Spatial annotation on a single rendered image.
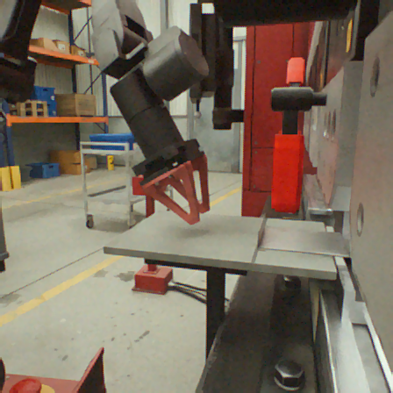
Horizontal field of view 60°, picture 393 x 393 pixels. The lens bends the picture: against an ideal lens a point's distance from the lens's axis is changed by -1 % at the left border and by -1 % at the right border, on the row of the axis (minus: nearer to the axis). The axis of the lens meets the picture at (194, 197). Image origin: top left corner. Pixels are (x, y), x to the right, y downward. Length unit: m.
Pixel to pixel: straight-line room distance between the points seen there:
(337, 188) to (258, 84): 1.12
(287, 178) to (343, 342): 0.14
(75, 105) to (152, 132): 7.77
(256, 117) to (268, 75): 0.15
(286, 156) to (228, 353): 0.27
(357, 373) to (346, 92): 0.20
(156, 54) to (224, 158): 7.46
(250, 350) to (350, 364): 0.18
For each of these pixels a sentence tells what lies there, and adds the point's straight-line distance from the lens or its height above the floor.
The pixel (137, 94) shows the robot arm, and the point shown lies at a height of 1.18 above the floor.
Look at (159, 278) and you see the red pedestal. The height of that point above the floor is 0.11.
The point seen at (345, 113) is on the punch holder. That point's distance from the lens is 0.19.
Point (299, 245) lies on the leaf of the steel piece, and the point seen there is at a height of 1.00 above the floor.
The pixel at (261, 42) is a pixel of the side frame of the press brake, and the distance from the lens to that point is 1.32.
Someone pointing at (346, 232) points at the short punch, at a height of 1.03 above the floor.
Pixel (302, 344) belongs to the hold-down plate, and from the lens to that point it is 0.43.
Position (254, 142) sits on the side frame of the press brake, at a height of 1.07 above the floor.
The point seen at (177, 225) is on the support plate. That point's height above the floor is 1.00.
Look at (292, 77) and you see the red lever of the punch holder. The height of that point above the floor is 1.21.
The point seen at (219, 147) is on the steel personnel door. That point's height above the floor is 0.56.
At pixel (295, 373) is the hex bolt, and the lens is 0.37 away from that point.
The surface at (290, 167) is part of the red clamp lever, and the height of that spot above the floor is 1.11.
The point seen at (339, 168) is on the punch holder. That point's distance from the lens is 0.19.
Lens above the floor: 1.15
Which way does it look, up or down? 12 degrees down
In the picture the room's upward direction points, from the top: straight up
